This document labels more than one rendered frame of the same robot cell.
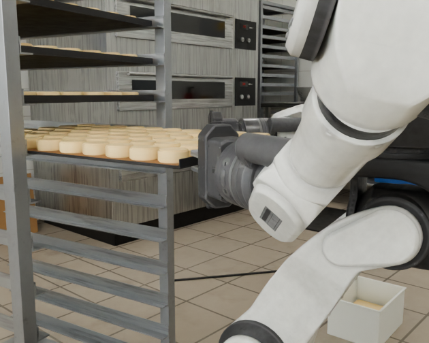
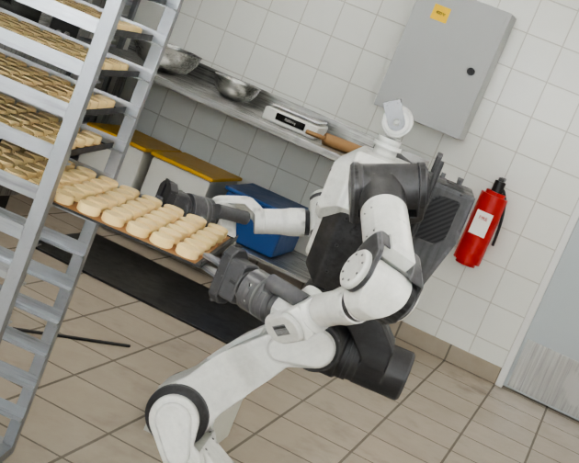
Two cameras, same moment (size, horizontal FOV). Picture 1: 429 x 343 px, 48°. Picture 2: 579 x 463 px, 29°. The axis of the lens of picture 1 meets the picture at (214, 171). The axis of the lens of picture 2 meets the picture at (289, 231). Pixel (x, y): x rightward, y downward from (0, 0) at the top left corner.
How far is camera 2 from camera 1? 1.70 m
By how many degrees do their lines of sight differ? 26
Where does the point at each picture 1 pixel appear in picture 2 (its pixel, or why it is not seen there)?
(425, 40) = (386, 302)
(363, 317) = not seen: hidden behind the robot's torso
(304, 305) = (234, 381)
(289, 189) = (303, 322)
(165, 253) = (63, 301)
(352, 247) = (289, 350)
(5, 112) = (55, 170)
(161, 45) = (139, 97)
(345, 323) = not seen: hidden behind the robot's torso
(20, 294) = (3, 320)
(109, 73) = not seen: outside the picture
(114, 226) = (5, 255)
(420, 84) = (380, 313)
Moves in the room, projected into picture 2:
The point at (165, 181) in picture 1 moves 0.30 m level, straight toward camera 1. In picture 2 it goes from (93, 230) to (133, 276)
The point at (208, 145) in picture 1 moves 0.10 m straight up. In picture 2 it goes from (232, 263) to (250, 217)
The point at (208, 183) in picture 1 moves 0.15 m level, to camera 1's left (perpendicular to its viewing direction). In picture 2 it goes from (221, 287) to (154, 267)
